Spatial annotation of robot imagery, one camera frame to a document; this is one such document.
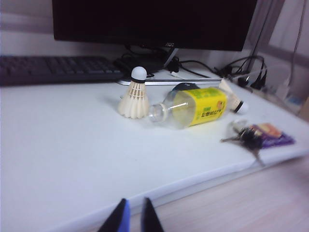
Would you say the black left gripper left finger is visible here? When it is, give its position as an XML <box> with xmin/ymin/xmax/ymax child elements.
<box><xmin>98</xmin><ymin>198</ymin><xmax>131</xmax><ymax>232</ymax></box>

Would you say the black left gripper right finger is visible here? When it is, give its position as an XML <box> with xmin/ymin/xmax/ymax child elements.
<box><xmin>140</xmin><ymin>197</ymin><xmax>166</xmax><ymax>232</ymax></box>

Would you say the white feather shuttlecock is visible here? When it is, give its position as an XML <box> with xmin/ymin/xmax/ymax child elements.
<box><xmin>218</xmin><ymin>78</ymin><xmax>250</xmax><ymax>115</ymax></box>
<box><xmin>117</xmin><ymin>66</ymin><xmax>151</xmax><ymax>119</ymax></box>

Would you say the white raised desk board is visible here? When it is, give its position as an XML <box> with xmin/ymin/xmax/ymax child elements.
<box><xmin>0</xmin><ymin>65</ymin><xmax>309</xmax><ymax>232</ymax></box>

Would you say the clear bottle with yellow label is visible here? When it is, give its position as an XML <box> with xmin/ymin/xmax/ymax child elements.
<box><xmin>148</xmin><ymin>82</ymin><xmax>229</xmax><ymax>131</ymax></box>

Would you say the bunch of keys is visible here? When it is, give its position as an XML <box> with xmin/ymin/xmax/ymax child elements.
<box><xmin>220</xmin><ymin>120</ymin><xmax>267</xmax><ymax>167</ymax></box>

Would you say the silver monitor stand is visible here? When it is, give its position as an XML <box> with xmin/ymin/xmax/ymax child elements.
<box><xmin>115</xmin><ymin>47</ymin><xmax>223</xmax><ymax>87</ymax></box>

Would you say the purple printed card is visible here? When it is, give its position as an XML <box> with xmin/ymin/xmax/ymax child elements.
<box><xmin>245</xmin><ymin>122</ymin><xmax>296</xmax><ymax>149</ymax></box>

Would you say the black computer keyboard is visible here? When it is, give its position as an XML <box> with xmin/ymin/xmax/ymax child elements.
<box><xmin>0</xmin><ymin>56</ymin><xmax>125</xmax><ymax>87</ymax></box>

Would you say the white power strip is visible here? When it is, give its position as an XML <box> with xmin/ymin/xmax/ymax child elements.
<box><xmin>238</xmin><ymin>76</ymin><xmax>292</xmax><ymax>99</ymax></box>

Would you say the black AOC computer monitor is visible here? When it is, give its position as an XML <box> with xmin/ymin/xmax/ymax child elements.
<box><xmin>51</xmin><ymin>0</ymin><xmax>259</xmax><ymax>52</ymax></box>

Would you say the thin black cable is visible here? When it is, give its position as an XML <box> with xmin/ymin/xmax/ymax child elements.
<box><xmin>179</xmin><ymin>59</ymin><xmax>218</xmax><ymax>78</ymax></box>

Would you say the black cable tangle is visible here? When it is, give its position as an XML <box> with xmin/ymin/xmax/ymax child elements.
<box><xmin>213</xmin><ymin>55</ymin><xmax>269</xmax><ymax>90</ymax></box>

